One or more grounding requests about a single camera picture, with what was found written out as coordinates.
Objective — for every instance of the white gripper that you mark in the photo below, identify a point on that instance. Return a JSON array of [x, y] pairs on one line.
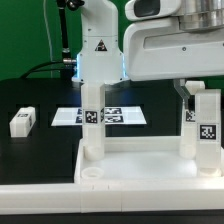
[[158, 49]]

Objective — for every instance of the white desk top tray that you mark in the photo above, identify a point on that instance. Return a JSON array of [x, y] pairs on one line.
[[147, 159]]

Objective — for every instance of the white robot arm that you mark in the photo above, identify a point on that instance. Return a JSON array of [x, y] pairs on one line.
[[101, 59]]

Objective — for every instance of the fiducial marker sheet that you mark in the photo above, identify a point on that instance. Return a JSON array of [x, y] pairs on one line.
[[72, 116]]

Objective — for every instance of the white L-shaped fence wall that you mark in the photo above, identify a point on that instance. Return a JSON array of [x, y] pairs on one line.
[[204, 194]]

